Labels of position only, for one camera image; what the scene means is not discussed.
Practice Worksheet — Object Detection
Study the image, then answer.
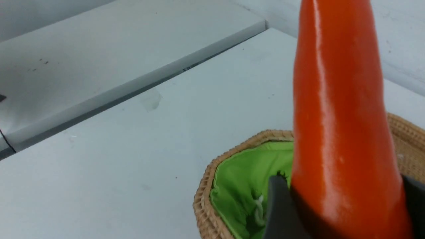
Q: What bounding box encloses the woven wicker basket green lining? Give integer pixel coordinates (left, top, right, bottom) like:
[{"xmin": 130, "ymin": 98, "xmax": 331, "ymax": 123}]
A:
[{"xmin": 193, "ymin": 114, "xmax": 424, "ymax": 239}]

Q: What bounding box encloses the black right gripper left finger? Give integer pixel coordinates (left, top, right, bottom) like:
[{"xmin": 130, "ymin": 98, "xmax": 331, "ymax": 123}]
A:
[{"xmin": 262, "ymin": 175, "xmax": 310, "ymax": 239}]

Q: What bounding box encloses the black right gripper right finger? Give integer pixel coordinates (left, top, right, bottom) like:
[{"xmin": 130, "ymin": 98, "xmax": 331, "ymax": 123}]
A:
[{"xmin": 402, "ymin": 175, "xmax": 425, "ymax": 239}]

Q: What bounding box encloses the orange toy carrot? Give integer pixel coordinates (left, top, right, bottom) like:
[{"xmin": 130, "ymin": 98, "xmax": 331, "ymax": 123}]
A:
[{"xmin": 291, "ymin": 0, "xmax": 414, "ymax": 239}]

